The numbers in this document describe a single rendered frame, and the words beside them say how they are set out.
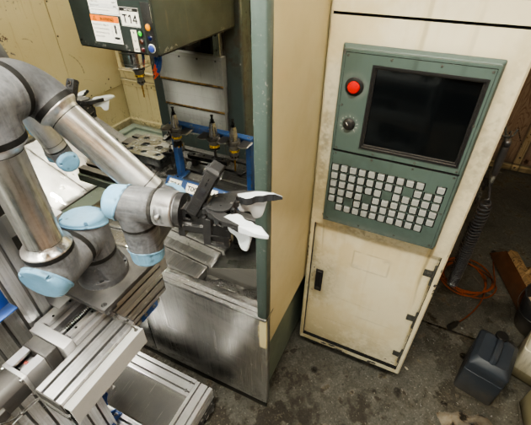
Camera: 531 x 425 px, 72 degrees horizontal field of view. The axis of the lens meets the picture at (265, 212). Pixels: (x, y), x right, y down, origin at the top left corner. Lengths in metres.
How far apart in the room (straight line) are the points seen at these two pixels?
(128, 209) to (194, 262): 1.13
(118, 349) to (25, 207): 0.48
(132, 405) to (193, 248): 0.79
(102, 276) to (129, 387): 1.03
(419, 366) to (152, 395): 1.48
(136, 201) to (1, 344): 0.70
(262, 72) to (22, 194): 0.58
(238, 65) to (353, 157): 1.14
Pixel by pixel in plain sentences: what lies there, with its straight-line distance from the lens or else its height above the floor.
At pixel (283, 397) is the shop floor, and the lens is 2.22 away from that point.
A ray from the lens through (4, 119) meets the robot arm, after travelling 0.83.
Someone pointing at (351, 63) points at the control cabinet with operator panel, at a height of 1.67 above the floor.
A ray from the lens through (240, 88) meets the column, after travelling 2.34.
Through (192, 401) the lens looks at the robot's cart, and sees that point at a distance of 1.99.
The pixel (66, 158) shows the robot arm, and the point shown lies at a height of 1.36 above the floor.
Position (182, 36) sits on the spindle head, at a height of 1.63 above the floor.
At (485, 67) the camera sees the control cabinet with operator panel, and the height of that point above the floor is 1.70.
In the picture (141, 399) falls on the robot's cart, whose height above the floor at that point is 0.21.
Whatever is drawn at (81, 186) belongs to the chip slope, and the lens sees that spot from 2.72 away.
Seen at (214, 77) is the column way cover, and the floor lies 1.30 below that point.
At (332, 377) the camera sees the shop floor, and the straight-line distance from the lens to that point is 2.30.
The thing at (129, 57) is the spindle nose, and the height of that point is 1.51.
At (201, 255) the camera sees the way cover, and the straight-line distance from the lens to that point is 1.86.
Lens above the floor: 2.01
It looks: 38 degrees down
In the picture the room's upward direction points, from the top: straight up
